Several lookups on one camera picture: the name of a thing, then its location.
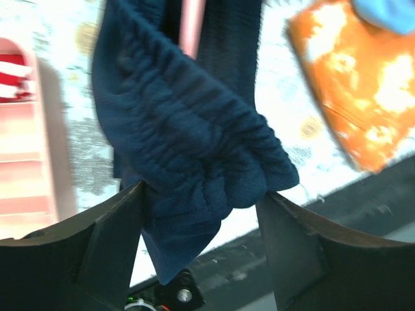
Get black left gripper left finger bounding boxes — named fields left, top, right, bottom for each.
left=1, top=183, right=144, bottom=311

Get light blue shorts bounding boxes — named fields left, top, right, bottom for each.
left=352, top=0, right=414, bottom=35

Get pink divided organizer tray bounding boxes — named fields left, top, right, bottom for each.
left=0, top=37, right=78, bottom=240

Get orange white folded cloth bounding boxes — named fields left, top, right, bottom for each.
left=289, top=1, right=414, bottom=172

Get red white striped sock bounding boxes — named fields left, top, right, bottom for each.
left=1, top=54, right=36, bottom=103

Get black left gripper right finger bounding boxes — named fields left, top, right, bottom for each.
left=256, top=193, right=414, bottom=310

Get navy blue shorts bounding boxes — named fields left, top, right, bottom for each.
left=91, top=1, right=299, bottom=284

